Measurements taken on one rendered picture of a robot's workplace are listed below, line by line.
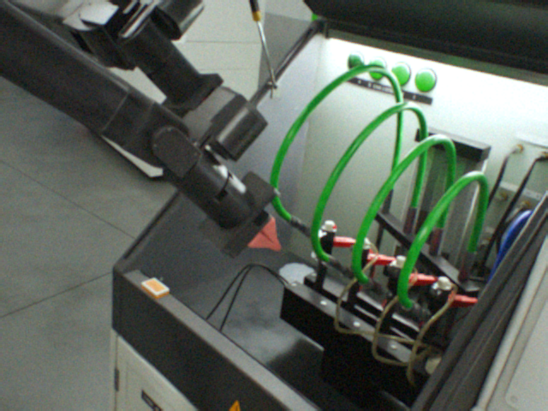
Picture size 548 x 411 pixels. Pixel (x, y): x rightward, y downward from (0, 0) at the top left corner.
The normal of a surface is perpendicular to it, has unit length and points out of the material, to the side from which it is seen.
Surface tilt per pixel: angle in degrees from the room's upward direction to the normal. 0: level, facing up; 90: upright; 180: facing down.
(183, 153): 90
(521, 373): 76
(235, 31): 90
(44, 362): 0
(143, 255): 90
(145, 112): 88
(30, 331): 0
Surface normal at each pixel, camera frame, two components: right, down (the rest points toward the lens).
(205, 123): -0.50, -0.52
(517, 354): -0.65, 0.00
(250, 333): 0.11, -0.90
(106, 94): 0.48, 0.28
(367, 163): -0.69, 0.22
